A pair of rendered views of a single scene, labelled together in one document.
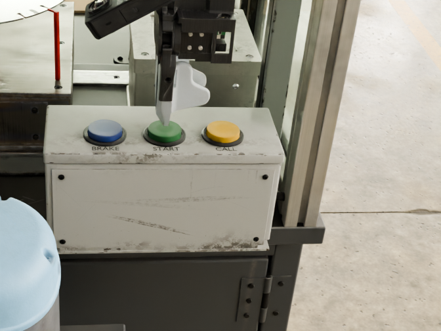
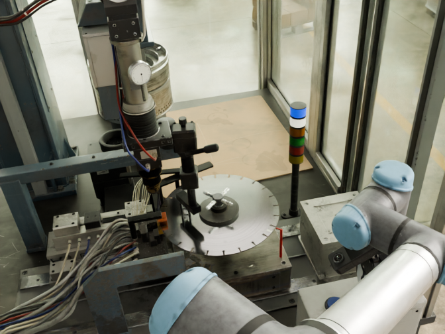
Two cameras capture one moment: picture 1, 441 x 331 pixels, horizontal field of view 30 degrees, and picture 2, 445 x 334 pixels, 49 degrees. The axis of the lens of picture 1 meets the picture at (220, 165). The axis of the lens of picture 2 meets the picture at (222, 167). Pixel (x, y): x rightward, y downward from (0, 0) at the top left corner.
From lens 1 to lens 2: 0.57 m
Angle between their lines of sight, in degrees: 3
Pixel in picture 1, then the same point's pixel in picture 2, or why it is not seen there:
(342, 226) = not seen: hidden behind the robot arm
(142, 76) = (325, 250)
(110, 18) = (347, 266)
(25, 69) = (261, 252)
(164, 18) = (374, 262)
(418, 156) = not seen: hidden behind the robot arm
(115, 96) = (295, 244)
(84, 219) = not seen: outside the picture
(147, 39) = (321, 226)
